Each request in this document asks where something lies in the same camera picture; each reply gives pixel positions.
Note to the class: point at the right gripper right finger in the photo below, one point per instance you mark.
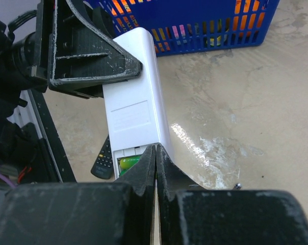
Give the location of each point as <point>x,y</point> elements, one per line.
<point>191,214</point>

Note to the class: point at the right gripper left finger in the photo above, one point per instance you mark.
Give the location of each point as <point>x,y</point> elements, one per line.
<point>119,212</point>

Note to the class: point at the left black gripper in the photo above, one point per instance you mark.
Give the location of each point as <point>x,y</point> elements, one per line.
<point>72,51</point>

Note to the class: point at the green battery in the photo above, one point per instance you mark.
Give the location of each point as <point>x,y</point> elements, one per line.
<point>123,172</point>
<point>127,162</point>

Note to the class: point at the small white remote control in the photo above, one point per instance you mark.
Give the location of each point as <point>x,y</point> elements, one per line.
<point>135,108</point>

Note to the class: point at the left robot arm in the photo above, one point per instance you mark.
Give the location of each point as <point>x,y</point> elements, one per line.
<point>29,141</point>

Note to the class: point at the black TV remote control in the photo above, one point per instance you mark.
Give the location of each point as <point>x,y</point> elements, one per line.
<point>103,165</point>

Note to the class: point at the black battery left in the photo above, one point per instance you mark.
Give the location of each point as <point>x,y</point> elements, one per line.
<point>237,186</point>

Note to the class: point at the blue plastic shopping basket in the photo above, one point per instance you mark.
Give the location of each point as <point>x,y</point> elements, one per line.
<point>181,27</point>

